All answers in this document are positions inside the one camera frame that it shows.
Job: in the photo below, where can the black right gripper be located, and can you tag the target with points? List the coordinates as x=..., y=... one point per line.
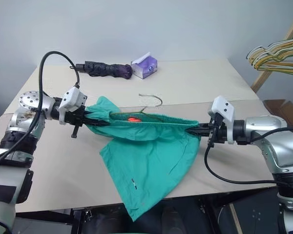
x=217, y=132

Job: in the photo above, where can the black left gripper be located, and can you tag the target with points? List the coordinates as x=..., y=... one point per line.
x=74, y=118

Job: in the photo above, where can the green fabric shorts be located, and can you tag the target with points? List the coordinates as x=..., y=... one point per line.
x=149, y=158

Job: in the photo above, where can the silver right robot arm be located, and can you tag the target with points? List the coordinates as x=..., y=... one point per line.
x=271, y=131

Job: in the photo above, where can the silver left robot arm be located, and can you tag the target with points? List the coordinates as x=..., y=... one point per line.
x=14, y=122

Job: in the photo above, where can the wooden hanger rack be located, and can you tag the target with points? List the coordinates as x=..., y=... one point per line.
x=261, y=80

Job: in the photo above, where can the black folded umbrella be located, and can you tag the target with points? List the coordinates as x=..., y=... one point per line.
x=105, y=68

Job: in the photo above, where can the purple tissue box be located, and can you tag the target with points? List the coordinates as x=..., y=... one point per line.
x=146, y=67

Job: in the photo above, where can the dark brown wooden stand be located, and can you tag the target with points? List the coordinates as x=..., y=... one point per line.
x=283, y=109

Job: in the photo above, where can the light wooden slat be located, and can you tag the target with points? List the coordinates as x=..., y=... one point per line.
x=235, y=219

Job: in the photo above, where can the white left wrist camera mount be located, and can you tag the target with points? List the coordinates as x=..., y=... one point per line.
x=72, y=97

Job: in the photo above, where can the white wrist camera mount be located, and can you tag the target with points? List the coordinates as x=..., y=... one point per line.
x=72, y=97
x=222, y=104

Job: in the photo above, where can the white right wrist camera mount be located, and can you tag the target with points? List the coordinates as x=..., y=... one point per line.
x=222, y=104

